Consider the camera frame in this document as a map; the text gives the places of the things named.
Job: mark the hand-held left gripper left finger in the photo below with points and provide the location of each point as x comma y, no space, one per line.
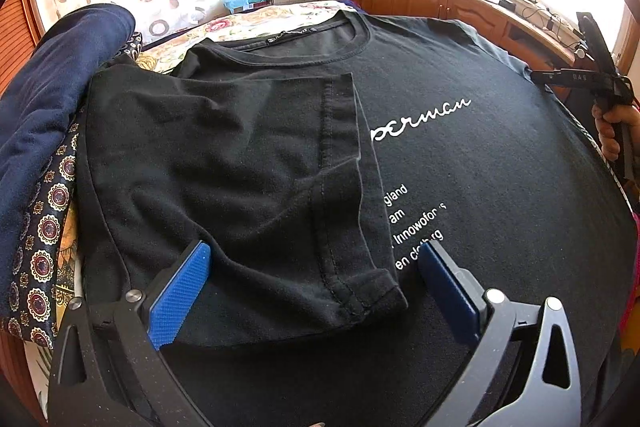
180,294

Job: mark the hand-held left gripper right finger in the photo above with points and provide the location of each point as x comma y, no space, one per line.
450,297

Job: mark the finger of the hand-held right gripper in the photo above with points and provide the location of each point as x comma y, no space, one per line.
570,77
595,39

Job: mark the black printed T-shirt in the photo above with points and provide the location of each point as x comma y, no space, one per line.
475,187

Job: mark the person's right hand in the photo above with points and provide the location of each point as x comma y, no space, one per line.
607,137

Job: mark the white power strip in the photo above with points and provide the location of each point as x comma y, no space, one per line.
520,1

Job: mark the pink cloth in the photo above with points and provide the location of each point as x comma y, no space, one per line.
634,267

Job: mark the dark medallion patterned cloth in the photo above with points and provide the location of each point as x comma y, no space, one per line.
42,257

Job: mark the navy blue folded cloth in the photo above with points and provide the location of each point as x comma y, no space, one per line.
50,97

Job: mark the floral leaf print bedsheet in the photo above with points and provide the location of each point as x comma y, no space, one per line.
225,27

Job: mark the light blue plastic bag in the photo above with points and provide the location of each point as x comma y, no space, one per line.
245,1

